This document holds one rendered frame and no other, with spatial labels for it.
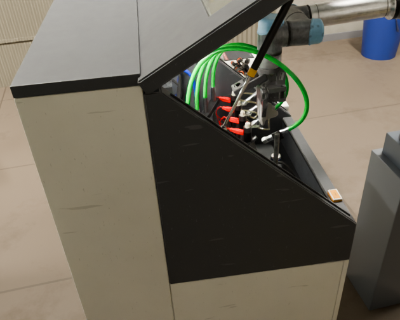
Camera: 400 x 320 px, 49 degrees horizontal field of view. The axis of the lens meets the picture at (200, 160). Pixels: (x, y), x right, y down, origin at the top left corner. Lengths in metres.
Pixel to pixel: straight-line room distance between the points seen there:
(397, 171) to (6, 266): 2.12
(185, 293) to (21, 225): 1.76
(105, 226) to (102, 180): 0.16
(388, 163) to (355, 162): 1.38
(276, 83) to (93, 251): 0.75
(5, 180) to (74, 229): 2.26
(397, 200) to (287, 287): 0.64
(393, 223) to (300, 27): 0.99
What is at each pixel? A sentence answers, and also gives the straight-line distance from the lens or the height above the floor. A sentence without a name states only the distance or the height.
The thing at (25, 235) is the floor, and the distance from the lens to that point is 2.95.
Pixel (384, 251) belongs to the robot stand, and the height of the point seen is 0.41.
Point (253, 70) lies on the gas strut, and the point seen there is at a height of 1.47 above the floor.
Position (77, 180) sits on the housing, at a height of 1.23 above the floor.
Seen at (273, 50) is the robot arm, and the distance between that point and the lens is 1.36.
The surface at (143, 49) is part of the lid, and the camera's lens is 1.12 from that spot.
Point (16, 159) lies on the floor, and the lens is 3.69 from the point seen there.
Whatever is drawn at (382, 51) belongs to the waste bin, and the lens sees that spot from 4.98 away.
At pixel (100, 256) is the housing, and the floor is 0.95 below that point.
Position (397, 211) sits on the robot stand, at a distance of 1.97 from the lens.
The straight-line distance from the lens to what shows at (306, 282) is 1.55.
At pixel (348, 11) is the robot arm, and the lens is 1.54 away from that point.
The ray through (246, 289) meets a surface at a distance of 1.50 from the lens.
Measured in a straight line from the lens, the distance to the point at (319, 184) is 1.55.
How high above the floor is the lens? 1.90
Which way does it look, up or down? 35 degrees down
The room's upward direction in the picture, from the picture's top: 4 degrees counter-clockwise
